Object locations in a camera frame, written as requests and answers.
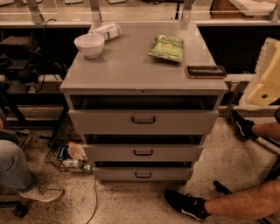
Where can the grey drawer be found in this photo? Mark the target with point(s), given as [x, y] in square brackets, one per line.
[143, 122]
[142, 174]
[142, 152]

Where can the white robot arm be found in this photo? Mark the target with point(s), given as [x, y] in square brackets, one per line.
[264, 87]

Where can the grey metal drawer cabinet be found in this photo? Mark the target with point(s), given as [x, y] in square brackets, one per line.
[126, 77]

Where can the grey top drawer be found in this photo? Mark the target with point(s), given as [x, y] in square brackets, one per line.
[143, 122]

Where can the grey bottom drawer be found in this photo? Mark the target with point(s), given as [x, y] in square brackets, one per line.
[142, 174]

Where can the black phone orange case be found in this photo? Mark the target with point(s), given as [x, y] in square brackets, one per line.
[206, 72]

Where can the green chip bag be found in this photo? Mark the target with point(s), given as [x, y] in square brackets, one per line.
[168, 48]

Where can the pink cup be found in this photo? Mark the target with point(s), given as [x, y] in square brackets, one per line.
[76, 151]

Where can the green drink can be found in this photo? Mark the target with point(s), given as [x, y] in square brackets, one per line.
[86, 167]

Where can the white ceramic bowl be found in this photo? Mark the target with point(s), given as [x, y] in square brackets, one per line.
[90, 45]

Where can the silver drink can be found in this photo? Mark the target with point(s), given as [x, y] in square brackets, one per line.
[72, 163]

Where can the blue snack packet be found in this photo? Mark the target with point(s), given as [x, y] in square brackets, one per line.
[63, 153]

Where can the white snack bag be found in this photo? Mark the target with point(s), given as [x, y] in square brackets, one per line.
[108, 31]

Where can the black sneaker far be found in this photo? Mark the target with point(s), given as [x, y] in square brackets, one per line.
[242, 126]

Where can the black sneaker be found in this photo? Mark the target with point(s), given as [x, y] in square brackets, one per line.
[186, 204]
[242, 126]

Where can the black sneaker near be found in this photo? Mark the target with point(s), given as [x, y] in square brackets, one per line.
[186, 204]

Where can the grey sneaker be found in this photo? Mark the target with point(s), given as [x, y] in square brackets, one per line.
[42, 192]

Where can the black equipment under desk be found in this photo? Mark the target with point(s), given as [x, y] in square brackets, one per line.
[31, 54]

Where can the bare leg far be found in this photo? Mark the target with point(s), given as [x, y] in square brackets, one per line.
[269, 130]

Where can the jeans leg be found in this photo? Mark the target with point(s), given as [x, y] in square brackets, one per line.
[14, 170]

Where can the black office chair base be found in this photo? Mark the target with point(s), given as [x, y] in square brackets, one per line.
[20, 210]

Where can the black wire basket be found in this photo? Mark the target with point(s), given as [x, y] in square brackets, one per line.
[66, 135]

